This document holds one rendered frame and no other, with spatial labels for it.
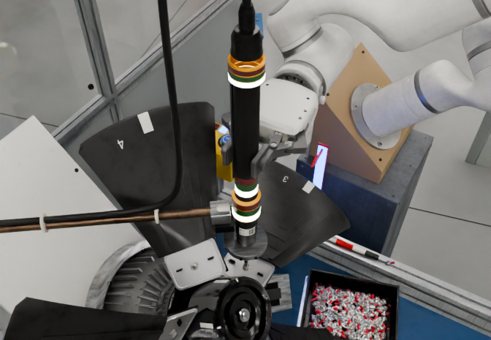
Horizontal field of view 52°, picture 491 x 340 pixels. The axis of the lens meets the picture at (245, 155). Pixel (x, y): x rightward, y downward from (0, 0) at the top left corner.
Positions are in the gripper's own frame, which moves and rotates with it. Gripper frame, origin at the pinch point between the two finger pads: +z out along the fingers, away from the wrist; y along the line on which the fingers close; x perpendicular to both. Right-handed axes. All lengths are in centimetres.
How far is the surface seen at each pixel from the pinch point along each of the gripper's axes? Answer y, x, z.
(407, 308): -30, -75, -36
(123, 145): 21.4, -7.0, 1.4
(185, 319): 2.0, -23.4, 15.0
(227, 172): 22, -45, -31
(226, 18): 70, -56, -112
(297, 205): -1.9, -29.2, -18.0
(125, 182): 19.3, -11.4, 4.7
